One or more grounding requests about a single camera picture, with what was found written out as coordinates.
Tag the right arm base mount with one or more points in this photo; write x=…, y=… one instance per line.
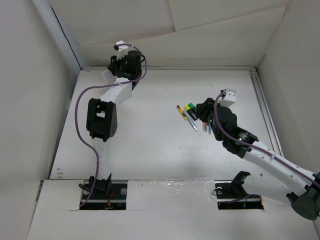
x=230, y=194

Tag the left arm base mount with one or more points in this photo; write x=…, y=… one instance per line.
x=107, y=194

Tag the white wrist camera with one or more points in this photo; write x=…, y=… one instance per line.
x=228, y=98
x=122, y=49

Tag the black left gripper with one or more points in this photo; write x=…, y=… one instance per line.
x=113, y=66

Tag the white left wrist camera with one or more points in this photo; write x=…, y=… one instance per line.
x=122, y=49

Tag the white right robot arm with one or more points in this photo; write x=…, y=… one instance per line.
x=300, y=188

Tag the white plastic organizer container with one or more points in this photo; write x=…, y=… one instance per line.
x=108, y=77

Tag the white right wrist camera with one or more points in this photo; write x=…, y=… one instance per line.
x=228, y=98

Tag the yellow utility knife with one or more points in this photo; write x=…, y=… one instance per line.
x=181, y=112

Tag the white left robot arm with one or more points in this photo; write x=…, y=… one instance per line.
x=102, y=122

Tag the pink gel pen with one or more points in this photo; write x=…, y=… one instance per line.
x=204, y=127

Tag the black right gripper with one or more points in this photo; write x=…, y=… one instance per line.
x=203, y=109

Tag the blue utility knife pen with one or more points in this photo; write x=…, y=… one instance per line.
x=191, y=122

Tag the light blue gel pen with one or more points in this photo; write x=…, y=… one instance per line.
x=209, y=130

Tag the green cap black highlighter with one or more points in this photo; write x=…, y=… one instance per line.
x=193, y=110

